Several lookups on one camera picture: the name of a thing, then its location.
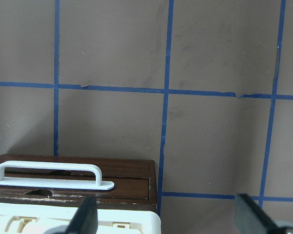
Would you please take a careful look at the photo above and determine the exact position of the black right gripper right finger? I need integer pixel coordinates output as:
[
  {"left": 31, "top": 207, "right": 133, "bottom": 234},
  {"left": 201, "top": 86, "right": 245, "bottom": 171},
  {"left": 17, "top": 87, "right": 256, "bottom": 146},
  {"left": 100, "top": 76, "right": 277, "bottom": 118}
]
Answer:
[{"left": 235, "top": 194, "right": 276, "bottom": 234}]

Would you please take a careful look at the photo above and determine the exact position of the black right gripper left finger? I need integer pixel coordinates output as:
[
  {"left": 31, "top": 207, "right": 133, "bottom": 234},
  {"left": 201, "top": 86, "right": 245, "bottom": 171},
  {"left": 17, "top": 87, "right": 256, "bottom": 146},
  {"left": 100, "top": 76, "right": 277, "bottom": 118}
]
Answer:
[{"left": 67, "top": 196, "right": 98, "bottom": 234}]

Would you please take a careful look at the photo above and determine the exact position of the wooden drawer with white handle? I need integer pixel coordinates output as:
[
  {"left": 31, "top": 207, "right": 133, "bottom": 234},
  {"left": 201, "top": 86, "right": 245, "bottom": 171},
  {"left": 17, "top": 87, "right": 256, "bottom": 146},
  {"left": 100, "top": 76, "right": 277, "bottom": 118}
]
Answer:
[{"left": 0, "top": 160, "right": 150, "bottom": 200}]

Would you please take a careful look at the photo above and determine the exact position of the dark brown wooden drawer cabinet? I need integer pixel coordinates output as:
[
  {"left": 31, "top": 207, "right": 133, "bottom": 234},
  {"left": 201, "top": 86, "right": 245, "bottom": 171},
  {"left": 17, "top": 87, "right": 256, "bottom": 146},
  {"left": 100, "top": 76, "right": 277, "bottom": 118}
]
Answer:
[{"left": 0, "top": 154, "right": 158, "bottom": 212}]

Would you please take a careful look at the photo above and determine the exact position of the cream plastic tray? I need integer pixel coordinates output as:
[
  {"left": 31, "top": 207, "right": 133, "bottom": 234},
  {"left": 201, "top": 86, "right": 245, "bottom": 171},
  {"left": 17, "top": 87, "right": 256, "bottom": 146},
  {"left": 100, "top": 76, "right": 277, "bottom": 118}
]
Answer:
[{"left": 0, "top": 203, "right": 161, "bottom": 234}]

